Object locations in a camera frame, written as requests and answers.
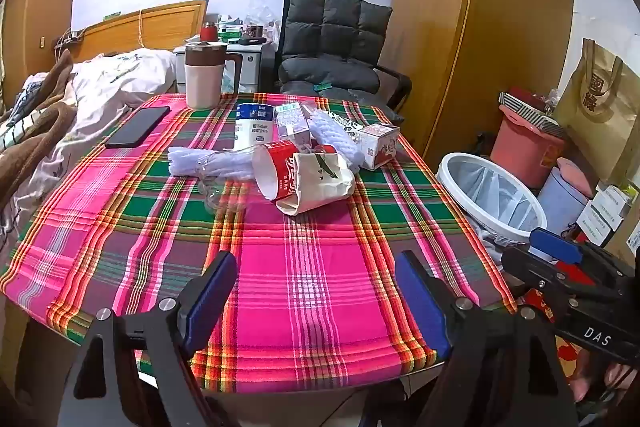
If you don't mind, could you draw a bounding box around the pink plastic bucket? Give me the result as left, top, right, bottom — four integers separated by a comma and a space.
490, 109, 568, 190

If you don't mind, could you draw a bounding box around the white trash can with liner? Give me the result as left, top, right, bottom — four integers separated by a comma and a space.
435, 153, 548, 248

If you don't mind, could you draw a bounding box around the black white striped box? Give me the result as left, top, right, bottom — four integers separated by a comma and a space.
497, 91, 573, 138

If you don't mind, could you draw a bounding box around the red gold box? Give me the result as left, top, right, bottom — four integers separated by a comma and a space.
517, 289, 586, 378

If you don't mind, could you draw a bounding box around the crushed clear ribbed bottle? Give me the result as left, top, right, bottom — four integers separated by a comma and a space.
167, 146, 261, 182

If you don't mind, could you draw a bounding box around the gold paper bag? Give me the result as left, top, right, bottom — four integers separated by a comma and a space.
552, 38, 640, 182

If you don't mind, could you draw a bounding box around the brown blanket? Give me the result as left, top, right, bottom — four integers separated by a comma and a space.
0, 49, 78, 208

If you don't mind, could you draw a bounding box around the wooden wardrobe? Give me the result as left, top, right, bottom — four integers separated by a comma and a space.
387, 0, 576, 168

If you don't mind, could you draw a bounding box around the black smartphone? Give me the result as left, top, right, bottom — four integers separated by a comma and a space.
104, 106, 171, 150

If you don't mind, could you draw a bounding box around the brown cardboard box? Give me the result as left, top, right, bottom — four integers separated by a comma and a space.
607, 217, 640, 268

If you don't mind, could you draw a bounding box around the white blanket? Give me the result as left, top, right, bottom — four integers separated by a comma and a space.
0, 48, 178, 258

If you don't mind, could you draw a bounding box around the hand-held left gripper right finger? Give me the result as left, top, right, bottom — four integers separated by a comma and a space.
394, 250, 576, 427

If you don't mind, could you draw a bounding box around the purple white carton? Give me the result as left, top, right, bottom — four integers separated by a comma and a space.
275, 102, 313, 148

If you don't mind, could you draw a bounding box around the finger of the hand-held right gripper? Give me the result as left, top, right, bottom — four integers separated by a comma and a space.
501, 246, 583, 303
529, 228, 608, 270

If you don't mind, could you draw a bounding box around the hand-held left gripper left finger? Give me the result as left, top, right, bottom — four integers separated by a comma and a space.
65, 251, 238, 427

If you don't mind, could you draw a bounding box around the wooden headboard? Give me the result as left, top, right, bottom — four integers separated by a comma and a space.
65, 0, 208, 58

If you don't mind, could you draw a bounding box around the white nightstand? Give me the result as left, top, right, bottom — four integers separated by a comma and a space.
172, 39, 276, 95

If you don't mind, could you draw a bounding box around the pink green plaid tablecloth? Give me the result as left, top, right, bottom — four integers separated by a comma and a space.
0, 92, 518, 395

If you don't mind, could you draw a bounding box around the white leaf print paper bag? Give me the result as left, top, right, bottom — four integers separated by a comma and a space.
275, 146, 357, 219

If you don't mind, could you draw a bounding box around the white cardboard box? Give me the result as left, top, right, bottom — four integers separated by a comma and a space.
575, 202, 623, 248
592, 184, 627, 219

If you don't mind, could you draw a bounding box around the grey cushioned chair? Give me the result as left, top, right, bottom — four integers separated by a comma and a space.
272, 0, 413, 112

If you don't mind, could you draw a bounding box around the clear plastic cup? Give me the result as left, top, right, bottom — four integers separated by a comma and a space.
197, 177, 251, 215

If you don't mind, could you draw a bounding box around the beige jug with brown lid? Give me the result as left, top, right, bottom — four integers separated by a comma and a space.
184, 41, 243, 110

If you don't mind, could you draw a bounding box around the lavender bin with pink lid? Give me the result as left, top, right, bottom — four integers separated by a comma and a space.
537, 157, 596, 235

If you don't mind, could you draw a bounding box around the red paper cup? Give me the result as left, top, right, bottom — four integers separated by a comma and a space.
251, 141, 311, 202

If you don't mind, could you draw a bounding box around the small red white box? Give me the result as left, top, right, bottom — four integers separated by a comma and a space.
356, 123, 402, 171

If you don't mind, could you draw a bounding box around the green white box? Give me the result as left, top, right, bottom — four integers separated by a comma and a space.
217, 19, 243, 42

